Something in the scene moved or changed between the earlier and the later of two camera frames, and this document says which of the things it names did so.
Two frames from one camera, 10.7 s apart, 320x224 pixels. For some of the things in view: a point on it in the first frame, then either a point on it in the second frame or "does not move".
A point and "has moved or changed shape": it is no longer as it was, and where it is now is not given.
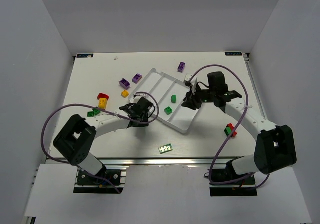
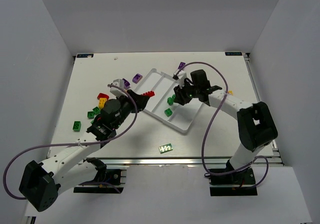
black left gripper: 133,110 -> 132,101
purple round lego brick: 124,83 does not move
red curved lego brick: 102,95 does not move
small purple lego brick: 137,78 does not move
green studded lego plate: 165,148 does not move
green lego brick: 173,98 has moved or changed shape
